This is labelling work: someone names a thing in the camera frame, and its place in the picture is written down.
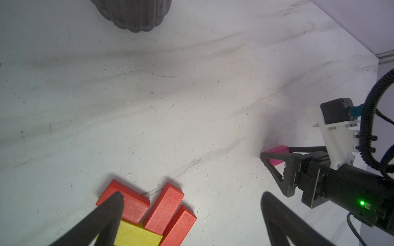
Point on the red block middle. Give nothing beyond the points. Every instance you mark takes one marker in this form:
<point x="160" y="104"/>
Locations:
<point x="163" y="209"/>

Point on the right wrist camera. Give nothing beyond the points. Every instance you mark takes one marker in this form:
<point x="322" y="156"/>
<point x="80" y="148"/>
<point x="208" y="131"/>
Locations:
<point x="334" y="121"/>

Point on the red block upper left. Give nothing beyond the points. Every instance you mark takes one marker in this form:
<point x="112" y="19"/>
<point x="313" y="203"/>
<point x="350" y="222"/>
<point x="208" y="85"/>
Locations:
<point x="135" y="204"/>

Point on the red block right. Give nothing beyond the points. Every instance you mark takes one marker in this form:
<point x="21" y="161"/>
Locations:
<point x="179" y="227"/>

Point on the yellow block upper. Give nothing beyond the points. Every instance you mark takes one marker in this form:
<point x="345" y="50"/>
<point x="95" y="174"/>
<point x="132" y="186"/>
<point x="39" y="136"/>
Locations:
<point x="130" y="234"/>

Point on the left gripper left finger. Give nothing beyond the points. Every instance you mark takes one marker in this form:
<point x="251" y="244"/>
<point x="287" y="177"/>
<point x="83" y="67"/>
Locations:
<point x="101" y="225"/>

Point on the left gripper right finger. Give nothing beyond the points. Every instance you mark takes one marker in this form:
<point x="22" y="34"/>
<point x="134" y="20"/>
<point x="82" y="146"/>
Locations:
<point x="284" y="226"/>

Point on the red block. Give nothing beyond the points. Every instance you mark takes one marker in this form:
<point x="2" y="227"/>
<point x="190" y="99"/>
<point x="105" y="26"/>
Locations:
<point x="179" y="227"/>
<point x="135" y="204"/>
<point x="163" y="209"/>

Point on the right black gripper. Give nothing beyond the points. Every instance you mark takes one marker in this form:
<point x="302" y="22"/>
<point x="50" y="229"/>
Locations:
<point x="367" y="196"/>

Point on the dark glass vase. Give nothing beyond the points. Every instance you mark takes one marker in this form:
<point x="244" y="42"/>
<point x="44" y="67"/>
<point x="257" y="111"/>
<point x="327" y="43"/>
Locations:
<point x="134" y="15"/>

